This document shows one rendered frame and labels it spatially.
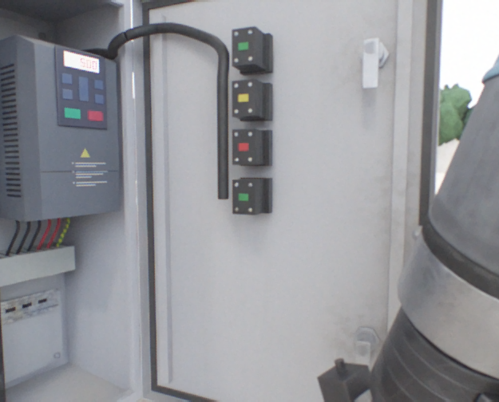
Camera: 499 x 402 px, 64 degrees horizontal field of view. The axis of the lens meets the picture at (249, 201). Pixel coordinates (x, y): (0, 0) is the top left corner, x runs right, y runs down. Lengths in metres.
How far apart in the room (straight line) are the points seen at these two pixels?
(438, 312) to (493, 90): 0.11
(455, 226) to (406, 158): 0.27
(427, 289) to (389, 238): 0.27
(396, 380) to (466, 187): 0.13
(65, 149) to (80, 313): 0.33
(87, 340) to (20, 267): 0.19
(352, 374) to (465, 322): 0.14
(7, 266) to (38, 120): 0.22
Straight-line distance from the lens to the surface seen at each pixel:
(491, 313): 0.22
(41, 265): 0.68
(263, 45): 0.51
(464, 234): 0.21
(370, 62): 0.47
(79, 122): 0.57
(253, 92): 0.48
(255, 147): 0.47
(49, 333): 0.79
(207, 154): 0.56
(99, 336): 0.75
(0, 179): 0.62
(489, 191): 0.20
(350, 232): 0.50
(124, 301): 0.67
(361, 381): 0.35
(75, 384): 0.77
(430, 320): 0.23
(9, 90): 0.59
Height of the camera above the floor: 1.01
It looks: 5 degrees down
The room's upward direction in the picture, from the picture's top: straight up
